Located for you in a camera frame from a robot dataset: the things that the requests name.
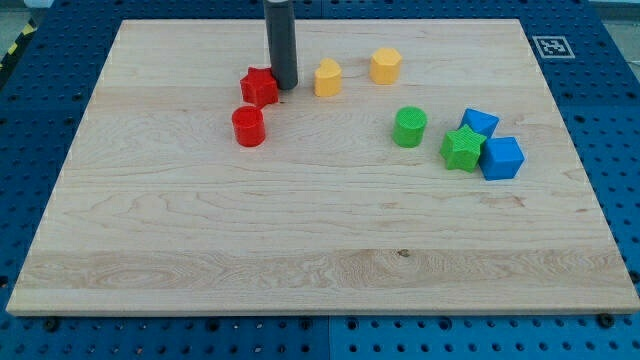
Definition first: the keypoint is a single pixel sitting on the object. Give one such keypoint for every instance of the green cylinder block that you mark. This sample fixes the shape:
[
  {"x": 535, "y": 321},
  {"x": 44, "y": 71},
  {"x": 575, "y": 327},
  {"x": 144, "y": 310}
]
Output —
[{"x": 409, "y": 126}]

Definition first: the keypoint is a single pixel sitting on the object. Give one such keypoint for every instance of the red cylinder block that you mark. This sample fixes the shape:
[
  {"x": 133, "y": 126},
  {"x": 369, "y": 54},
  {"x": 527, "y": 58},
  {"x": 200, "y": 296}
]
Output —
[{"x": 248, "y": 124}]

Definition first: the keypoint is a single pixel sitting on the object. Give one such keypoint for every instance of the blue cube block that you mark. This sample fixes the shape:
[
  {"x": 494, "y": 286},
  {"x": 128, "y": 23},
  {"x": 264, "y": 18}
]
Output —
[{"x": 501, "y": 158}]

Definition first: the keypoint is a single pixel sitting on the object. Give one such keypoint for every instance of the yellow hexagon block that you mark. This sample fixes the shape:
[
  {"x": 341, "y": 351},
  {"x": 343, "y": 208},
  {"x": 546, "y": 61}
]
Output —
[{"x": 385, "y": 65}]

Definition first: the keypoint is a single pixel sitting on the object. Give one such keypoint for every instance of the white fiducial marker tag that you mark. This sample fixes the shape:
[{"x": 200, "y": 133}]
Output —
[{"x": 553, "y": 47}]

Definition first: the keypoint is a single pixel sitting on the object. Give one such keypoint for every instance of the yellow heart block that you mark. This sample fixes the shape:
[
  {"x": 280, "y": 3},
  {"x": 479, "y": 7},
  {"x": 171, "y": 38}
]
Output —
[{"x": 327, "y": 78}]

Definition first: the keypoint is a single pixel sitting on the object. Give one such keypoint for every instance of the blue angled block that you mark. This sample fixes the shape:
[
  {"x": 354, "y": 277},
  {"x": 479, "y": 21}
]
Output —
[{"x": 480, "y": 122}]

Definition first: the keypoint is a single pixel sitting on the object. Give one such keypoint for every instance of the wooden board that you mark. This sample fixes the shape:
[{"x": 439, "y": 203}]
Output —
[{"x": 158, "y": 211}]

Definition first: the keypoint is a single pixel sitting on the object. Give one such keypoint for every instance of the green star block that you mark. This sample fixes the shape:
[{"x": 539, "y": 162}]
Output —
[{"x": 461, "y": 148}]

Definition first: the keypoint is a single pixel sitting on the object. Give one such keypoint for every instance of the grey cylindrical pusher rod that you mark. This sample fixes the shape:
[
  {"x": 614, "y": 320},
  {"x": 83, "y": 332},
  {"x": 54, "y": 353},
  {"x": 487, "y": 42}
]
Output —
[{"x": 280, "y": 28}]

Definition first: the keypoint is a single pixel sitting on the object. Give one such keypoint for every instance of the red star block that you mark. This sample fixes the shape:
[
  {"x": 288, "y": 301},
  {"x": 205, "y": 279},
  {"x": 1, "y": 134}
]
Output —
[{"x": 259, "y": 87}]

